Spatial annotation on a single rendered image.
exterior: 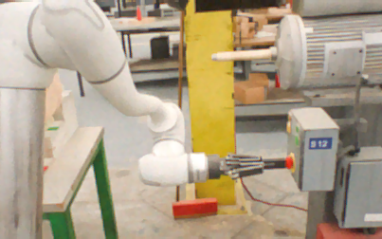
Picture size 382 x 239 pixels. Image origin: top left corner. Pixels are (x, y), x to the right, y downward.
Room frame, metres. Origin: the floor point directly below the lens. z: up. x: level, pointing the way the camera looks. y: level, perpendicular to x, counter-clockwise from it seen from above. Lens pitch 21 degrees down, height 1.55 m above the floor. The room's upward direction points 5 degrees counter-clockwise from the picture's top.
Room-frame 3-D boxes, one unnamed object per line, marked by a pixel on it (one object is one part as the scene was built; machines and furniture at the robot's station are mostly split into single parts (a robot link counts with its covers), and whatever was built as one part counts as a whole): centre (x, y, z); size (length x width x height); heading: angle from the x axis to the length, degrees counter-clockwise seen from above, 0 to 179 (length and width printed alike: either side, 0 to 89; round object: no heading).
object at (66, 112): (1.48, 0.56, 1.02); 0.27 x 0.15 x 0.17; 86
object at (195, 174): (1.02, -0.07, 0.97); 0.09 x 0.06 x 0.09; 176
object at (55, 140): (1.32, 0.57, 0.98); 0.27 x 0.16 x 0.09; 86
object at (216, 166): (1.01, -0.14, 0.97); 0.09 x 0.08 x 0.07; 86
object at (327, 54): (1.25, -0.57, 1.25); 0.41 x 0.27 x 0.26; 86
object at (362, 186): (1.10, -0.63, 0.93); 0.15 x 0.10 x 0.55; 86
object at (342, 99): (1.25, -0.64, 1.11); 0.36 x 0.24 x 0.04; 86
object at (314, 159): (1.02, -0.47, 0.99); 0.24 x 0.21 x 0.26; 86
